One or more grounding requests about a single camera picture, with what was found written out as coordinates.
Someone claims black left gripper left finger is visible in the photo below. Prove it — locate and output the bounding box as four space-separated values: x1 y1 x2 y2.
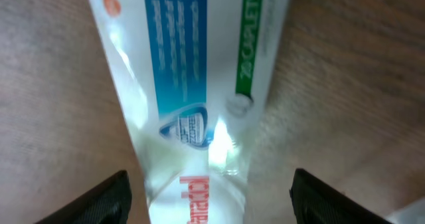
36 170 132 224

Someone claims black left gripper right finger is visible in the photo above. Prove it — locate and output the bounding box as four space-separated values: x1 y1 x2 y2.
290 168 390 224

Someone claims white Panadol box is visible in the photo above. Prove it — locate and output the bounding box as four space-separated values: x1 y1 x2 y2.
89 0 290 223

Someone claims clear plastic container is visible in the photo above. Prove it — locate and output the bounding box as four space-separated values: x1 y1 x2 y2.
386 198 425 224

